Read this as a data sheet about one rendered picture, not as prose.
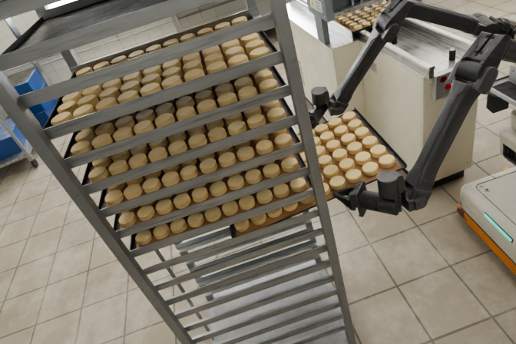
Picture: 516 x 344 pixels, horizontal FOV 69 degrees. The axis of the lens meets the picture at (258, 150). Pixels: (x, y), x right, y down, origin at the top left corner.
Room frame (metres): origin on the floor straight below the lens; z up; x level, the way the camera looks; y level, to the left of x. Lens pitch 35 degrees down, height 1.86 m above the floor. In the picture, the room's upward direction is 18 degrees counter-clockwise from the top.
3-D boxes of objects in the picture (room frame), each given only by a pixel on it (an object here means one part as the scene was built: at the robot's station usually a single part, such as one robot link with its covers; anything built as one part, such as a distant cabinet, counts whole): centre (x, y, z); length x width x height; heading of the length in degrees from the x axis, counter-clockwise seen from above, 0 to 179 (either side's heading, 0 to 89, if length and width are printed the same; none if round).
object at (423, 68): (2.57, -0.85, 0.87); 2.01 x 0.03 x 0.07; 5
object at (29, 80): (4.88, 2.59, 0.50); 0.60 x 0.40 x 0.20; 5
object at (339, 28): (2.93, -0.75, 0.88); 1.28 x 0.01 x 0.07; 5
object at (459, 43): (2.60, -1.14, 0.87); 2.01 x 0.03 x 0.07; 5
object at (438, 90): (1.61, -1.07, 0.77); 0.24 x 0.04 x 0.14; 95
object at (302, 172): (0.85, 0.17, 1.14); 0.64 x 0.03 x 0.03; 91
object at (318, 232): (0.85, 0.17, 0.87); 0.64 x 0.03 x 0.03; 91
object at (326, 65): (2.95, -0.96, 0.42); 1.28 x 0.72 x 0.84; 5
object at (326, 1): (2.47, -1.00, 1.01); 0.72 x 0.33 x 0.34; 95
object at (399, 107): (1.97, -1.04, 0.45); 0.70 x 0.34 x 0.90; 5
